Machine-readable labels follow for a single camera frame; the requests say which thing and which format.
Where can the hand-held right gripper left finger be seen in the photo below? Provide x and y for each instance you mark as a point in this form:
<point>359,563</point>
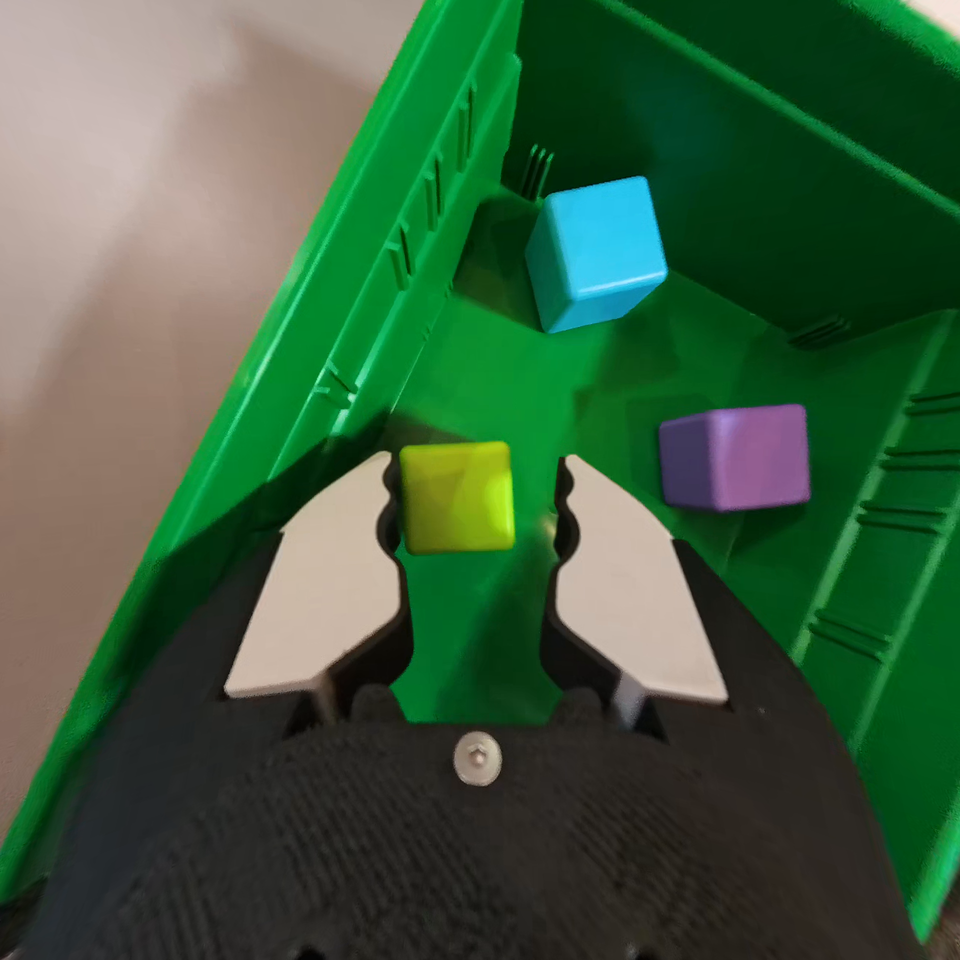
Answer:
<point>322,600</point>

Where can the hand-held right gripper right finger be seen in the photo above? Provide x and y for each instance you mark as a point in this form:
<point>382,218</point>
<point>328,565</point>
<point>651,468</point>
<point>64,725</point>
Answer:
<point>637,607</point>

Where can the lime green cube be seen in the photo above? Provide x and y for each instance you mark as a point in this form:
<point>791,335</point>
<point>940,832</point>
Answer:
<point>457,495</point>

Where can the purple cube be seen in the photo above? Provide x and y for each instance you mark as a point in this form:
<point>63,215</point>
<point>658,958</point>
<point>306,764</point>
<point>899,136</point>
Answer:
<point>735,457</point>

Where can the blue cube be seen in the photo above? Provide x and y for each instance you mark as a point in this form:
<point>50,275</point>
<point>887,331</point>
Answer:
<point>592,247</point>

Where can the green plastic bin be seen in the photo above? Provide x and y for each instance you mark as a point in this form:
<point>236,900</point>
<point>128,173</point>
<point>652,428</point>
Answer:
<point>675,112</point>

